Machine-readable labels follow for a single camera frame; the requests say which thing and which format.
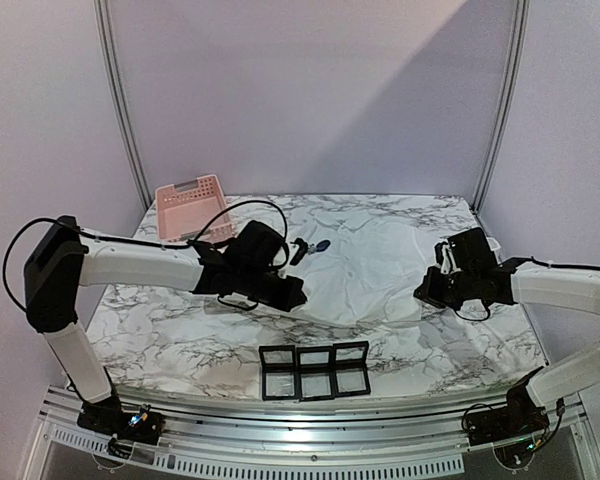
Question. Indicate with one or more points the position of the pink plastic basket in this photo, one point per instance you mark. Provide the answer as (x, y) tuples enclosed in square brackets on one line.
[(183, 210)]

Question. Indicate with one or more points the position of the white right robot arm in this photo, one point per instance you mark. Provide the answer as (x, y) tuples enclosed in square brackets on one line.
[(566, 286)]

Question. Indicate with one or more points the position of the left aluminium frame post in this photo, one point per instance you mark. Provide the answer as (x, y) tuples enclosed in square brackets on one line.
[(113, 73)]

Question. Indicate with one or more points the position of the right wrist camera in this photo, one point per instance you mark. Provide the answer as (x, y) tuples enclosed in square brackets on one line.
[(444, 260)]

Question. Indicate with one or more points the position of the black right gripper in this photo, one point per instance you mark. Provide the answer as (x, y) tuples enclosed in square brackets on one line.
[(431, 287)]

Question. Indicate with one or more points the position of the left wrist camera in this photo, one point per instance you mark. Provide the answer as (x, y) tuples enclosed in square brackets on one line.
[(298, 249)]

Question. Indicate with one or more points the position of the left black display case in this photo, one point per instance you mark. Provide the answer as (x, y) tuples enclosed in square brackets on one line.
[(279, 373)]

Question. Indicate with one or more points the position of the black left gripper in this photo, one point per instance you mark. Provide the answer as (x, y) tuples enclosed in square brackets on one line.
[(286, 302)]

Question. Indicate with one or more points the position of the black display case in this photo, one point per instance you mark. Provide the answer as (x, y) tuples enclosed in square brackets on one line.
[(279, 373), (316, 373), (351, 376)]

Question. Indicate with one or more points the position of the white button shirt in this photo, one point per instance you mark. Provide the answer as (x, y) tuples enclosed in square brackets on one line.
[(369, 271)]

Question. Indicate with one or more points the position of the blue round brooch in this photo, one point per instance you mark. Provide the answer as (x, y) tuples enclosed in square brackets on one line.
[(322, 246)]

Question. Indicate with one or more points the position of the aluminium front rail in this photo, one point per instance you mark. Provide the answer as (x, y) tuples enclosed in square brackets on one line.
[(359, 438)]

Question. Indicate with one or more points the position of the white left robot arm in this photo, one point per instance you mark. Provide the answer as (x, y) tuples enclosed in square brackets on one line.
[(69, 258)]

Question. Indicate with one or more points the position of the middle black display case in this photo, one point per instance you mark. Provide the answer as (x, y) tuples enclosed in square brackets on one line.
[(316, 373)]

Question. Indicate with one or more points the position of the right black display case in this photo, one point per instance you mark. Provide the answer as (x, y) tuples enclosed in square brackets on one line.
[(351, 376)]

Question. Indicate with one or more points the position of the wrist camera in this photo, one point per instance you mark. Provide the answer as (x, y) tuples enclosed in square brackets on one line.
[(444, 260), (298, 249)]

